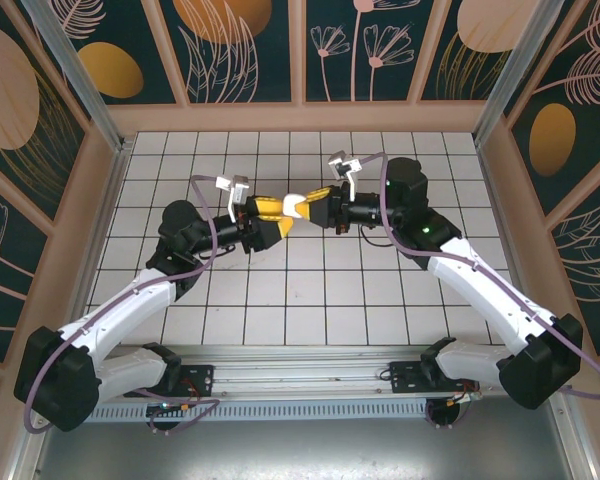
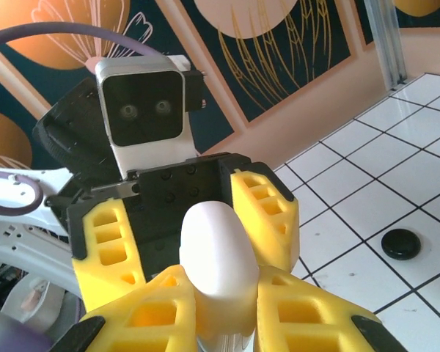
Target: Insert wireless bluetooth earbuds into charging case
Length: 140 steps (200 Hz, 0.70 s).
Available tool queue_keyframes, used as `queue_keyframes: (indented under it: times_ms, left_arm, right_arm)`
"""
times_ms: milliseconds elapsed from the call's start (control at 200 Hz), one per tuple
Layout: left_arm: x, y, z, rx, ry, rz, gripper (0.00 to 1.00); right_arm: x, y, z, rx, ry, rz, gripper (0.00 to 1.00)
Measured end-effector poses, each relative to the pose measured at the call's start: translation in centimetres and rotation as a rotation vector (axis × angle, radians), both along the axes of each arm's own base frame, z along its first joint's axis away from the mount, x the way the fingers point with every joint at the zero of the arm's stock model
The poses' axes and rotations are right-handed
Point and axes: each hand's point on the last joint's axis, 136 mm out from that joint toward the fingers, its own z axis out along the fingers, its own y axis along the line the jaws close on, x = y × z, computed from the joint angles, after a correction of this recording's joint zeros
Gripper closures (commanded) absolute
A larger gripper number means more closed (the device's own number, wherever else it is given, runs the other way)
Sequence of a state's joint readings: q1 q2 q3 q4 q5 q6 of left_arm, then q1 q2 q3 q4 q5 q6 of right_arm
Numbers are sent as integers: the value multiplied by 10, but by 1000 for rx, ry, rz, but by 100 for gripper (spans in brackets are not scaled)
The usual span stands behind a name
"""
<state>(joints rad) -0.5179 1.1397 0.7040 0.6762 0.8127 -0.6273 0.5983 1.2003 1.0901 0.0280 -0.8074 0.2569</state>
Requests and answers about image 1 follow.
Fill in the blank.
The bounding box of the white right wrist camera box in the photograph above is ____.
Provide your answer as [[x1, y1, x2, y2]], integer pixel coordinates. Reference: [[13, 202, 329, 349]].
[[327, 149, 364, 201]]

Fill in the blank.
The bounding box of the small circuit board with wires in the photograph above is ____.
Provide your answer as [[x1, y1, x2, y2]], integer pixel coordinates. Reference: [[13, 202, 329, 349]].
[[426, 389, 482, 431], [144, 398, 192, 436]]

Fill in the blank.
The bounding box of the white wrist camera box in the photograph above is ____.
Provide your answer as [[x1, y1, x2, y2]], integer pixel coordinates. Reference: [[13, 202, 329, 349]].
[[213, 173, 252, 225], [327, 149, 364, 201]]

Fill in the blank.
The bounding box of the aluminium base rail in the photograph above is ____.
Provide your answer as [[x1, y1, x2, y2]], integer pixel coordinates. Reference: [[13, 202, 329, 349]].
[[29, 344, 576, 401]]

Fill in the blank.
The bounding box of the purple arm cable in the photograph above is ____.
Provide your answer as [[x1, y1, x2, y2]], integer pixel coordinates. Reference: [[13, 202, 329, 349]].
[[357, 152, 600, 401], [23, 174, 224, 436]]

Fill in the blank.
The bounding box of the aluminium frame post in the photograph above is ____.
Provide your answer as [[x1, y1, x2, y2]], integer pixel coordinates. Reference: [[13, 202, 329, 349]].
[[19, 0, 131, 154], [472, 0, 579, 146]]

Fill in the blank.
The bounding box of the grey metal sheet panel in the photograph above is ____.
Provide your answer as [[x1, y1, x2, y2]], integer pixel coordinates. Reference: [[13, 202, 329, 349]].
[[29, 417, 581, 480]]

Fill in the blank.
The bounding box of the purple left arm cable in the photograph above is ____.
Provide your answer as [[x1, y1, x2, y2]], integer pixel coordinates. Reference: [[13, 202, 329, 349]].
[[23, 174, 224, 436]]

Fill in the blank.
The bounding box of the perforated grey cable duct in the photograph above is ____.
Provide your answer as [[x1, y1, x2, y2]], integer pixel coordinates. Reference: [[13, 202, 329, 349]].
[[49, 397, 556, 421]]

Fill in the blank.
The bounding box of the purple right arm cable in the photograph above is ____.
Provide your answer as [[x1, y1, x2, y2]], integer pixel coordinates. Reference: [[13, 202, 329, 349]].
[[357, 152, 600, 401]]

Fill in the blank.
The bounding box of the white earbud charging case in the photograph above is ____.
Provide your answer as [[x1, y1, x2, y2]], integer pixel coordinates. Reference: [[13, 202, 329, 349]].
[[281, 192, 307, 220]]

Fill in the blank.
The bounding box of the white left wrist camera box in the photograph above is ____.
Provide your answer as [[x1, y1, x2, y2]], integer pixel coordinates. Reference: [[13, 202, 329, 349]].
[[213, 173, 252, 225]]

